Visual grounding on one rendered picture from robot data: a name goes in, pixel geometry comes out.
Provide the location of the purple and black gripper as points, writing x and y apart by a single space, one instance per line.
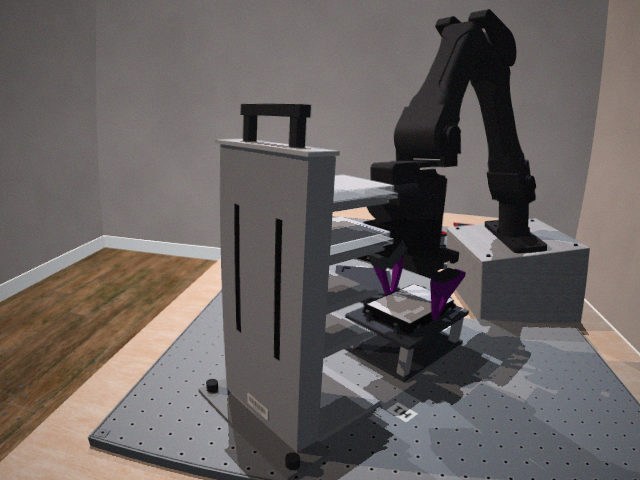
442 284

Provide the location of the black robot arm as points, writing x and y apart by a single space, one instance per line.
428 129

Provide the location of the white multi-well plate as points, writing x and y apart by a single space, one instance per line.
348 188

